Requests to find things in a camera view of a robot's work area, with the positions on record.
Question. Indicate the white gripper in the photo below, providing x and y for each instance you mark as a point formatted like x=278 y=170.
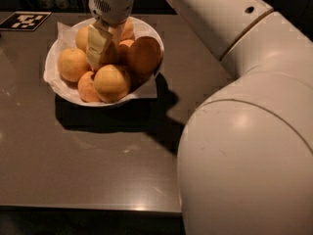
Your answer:
x=112 y=8

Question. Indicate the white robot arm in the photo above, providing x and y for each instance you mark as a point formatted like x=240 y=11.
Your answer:
x=245 y=159

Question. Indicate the middle hidden orange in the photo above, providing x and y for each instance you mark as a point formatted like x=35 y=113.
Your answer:
x=123 y=49

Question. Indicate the right large orange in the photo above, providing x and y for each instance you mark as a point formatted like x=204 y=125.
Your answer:
x=144 y=55

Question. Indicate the white paper liner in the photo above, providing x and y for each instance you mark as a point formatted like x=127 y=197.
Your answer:
x=66 y=39

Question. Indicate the black white fiducial marker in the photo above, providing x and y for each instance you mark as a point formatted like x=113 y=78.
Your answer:
x=24 y=21

